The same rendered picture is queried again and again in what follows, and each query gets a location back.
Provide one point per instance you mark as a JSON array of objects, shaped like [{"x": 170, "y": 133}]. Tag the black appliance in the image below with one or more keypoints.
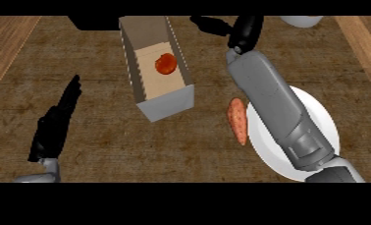
[{"x": 95, "y": 22}]

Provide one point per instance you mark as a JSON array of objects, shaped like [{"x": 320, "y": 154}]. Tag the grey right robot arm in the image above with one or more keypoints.
[{"x": 285, "y": 114}]

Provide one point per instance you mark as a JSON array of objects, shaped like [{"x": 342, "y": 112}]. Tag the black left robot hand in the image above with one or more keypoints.
[{"x": 52, "y": 127}]

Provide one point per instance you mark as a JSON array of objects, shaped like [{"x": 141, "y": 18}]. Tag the white plate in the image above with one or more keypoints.
[{"x": 319, "y": 114}]

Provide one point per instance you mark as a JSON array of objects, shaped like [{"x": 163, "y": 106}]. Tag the red tomato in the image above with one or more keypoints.
[{"x": 167, "y": 63}]

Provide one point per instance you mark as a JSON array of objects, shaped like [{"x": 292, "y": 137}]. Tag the cardboard box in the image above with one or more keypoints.
[{"x": 158, "y": 67}]

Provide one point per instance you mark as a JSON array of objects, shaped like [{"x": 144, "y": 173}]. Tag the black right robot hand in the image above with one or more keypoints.
[{"x": 247, "y": 32}]

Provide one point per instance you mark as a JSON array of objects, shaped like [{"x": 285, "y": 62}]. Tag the white bowl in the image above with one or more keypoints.
[{"x": 301, "y": 20}]

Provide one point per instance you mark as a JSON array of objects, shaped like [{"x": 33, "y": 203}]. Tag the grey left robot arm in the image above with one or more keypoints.
[{"x": 45, "y": 174}]

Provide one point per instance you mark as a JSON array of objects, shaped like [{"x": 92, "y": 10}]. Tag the orange sweet potato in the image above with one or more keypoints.
[{"x": 238, "y": 119}]

